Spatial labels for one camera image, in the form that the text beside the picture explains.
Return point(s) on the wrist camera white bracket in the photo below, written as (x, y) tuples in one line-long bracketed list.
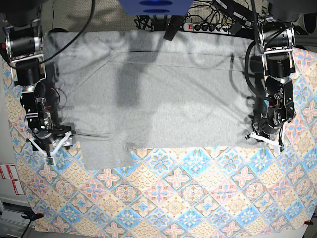
[(49, 153), (278, 145)]

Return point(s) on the red clamp lower right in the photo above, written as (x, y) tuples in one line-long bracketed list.
[(307, 222)]

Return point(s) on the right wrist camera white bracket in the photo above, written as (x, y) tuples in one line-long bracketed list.
[(49, 153)]

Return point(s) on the grey T-shirt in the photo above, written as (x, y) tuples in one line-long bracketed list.
[(129, 90)]

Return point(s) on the white power strip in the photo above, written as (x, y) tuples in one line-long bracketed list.
[(205, 28)]

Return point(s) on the blue clamp lower left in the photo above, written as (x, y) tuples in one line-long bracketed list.
[(31, 216)]

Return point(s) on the black centre post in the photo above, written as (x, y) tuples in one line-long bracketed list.
[(173, 27)]

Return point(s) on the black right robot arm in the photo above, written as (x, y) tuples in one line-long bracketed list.
[(23, 51)]

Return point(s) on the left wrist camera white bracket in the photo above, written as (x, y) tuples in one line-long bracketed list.
[(278, 145)]

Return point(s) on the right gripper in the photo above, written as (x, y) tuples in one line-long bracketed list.
[(44, 138)]

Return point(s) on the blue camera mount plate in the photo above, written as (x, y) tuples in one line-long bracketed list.
[(156, 7)]

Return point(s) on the red white labels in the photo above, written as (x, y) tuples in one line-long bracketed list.
[(9, 175)]

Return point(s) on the patterned tile tablecloth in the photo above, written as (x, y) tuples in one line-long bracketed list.
[(206, 192)]

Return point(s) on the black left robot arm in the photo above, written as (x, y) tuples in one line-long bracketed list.
[(274, 39)]

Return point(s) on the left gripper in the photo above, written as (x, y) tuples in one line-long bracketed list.
[(265, 127)]

